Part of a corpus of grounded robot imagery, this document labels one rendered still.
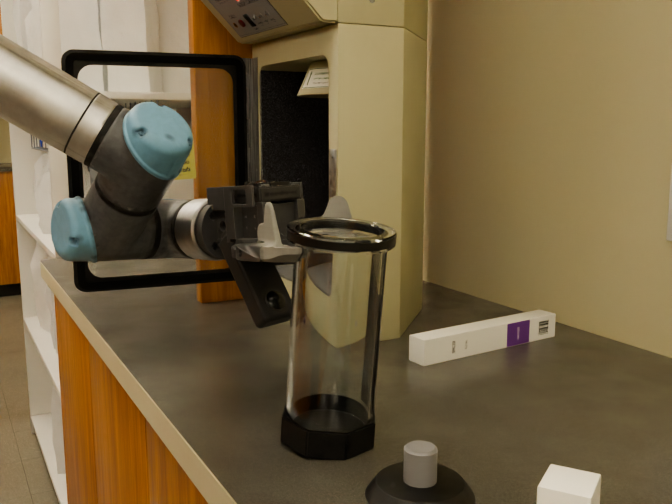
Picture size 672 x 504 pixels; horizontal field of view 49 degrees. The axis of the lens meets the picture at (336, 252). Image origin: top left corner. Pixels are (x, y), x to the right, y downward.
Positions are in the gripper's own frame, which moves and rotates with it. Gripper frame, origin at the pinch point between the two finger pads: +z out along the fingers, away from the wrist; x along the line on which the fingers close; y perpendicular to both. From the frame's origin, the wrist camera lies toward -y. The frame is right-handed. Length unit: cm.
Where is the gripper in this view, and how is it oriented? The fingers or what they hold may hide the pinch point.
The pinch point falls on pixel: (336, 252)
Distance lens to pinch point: 74.5
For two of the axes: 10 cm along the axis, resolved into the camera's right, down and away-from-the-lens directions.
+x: 7.3, -1.1, 6.7
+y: -0.6, -9.9, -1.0
